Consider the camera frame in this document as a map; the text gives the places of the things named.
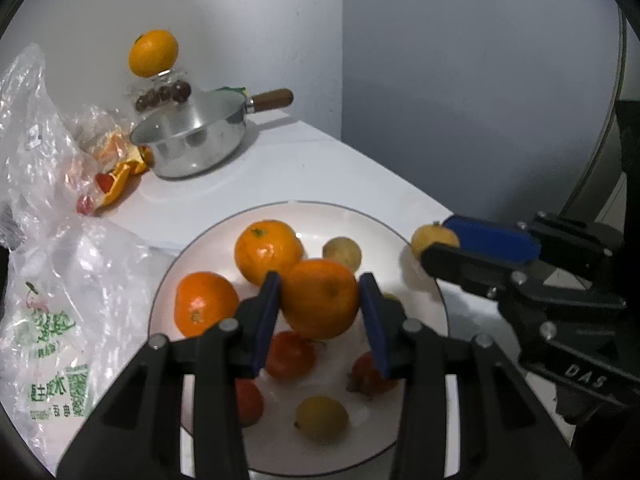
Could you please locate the large orange on container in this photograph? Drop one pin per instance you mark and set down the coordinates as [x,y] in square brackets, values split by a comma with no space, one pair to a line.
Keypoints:
[153,52]

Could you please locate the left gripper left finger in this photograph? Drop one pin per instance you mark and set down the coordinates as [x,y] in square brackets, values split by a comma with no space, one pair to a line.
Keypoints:
[134,430]

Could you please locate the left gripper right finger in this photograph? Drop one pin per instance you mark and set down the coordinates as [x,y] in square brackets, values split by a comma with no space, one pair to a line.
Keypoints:
[505,431]

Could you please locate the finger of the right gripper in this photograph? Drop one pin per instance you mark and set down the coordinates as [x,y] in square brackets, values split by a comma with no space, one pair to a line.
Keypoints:
[520,242]
[501,281]

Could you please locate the clear container of dark fruits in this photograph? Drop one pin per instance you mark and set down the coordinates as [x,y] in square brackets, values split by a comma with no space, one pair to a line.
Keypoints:
[166,87]

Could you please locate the orange peel scraps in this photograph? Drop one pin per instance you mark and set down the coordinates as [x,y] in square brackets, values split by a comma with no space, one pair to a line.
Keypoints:
[118,160]

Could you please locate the printed flat plastic bag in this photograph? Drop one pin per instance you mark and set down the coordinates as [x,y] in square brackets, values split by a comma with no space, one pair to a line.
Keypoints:
[77,308]

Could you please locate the mandarin orange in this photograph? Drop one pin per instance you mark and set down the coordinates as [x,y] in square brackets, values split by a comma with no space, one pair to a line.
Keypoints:
[320,298]
[264,246]
[202,300]

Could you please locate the steel saucepan with lid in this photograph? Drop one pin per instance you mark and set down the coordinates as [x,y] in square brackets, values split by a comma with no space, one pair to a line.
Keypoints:
[193,137]

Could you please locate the red tomato in bag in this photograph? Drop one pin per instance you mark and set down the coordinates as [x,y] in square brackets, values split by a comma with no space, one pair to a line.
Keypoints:
[85,205]

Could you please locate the red cherry tomato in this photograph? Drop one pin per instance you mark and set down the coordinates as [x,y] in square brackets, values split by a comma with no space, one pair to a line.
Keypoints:
[290,356]
[250,402]
[364,378]

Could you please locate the crumpled clear plastic bag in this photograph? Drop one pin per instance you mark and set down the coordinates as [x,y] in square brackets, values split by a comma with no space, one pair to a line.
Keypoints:
[46,155]

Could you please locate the yellow-green small fruit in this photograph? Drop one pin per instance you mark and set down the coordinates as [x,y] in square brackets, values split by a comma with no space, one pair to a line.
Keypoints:
[321,419]
[430,234]
[343,250]
[391,297]

